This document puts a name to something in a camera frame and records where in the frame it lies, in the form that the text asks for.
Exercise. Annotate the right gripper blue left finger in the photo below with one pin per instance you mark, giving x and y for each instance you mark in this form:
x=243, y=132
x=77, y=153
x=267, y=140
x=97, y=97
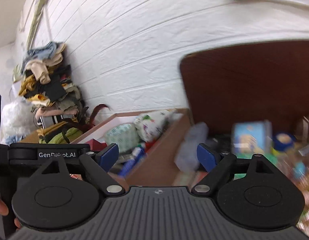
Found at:
x=108, y=157

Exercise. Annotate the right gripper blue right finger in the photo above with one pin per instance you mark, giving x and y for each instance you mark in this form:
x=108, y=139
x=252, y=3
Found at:
x=207, y=157

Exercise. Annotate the grey pouch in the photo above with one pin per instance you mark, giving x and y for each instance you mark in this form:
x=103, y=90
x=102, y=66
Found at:
x=186, y=157

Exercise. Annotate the blue yellow picture box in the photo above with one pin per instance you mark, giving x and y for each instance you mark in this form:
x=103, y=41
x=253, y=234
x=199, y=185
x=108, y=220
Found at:
x=252, y=137

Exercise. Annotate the brown cardboard box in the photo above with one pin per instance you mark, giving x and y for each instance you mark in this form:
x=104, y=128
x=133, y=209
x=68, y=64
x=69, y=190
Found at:
x=158, y=167

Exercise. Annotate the floral white insole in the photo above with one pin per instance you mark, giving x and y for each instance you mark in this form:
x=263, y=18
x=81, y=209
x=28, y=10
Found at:
x=151, y=125

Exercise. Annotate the pile of folded clothes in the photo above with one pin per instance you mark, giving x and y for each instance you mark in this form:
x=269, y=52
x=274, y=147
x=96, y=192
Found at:
x=49, y=108

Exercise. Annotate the dark brown headboard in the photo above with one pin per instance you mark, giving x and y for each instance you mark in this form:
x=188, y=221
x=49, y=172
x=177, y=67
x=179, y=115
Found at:
x=249, y=82

